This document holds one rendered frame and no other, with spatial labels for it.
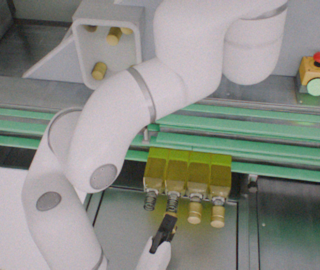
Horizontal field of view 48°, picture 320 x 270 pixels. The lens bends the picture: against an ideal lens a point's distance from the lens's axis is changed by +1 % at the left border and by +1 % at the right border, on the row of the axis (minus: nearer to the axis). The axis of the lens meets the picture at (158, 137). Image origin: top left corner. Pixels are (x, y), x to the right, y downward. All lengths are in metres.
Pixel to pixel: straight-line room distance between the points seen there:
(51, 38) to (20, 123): 0.79
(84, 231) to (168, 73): 0.26
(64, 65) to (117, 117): 0.74
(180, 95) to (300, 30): 0.57
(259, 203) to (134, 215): 0.38
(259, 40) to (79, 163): 0.30
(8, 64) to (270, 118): 1.19
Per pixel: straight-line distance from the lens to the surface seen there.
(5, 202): 1.18
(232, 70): 0.57
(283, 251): 1.10
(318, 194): 1.23
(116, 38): 0.98
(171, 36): 0.46
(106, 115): 0.45
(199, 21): 0.45
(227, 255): 1.02
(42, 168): 0.60
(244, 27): 0.52
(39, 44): 1.82
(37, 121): 1.13
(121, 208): 1.08
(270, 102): 0.99
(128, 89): 0.47
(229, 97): 0.98
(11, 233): 1.12
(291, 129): 0.96
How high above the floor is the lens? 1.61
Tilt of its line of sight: 41 degrees down
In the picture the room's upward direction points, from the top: 168 degrees counter-clockwise
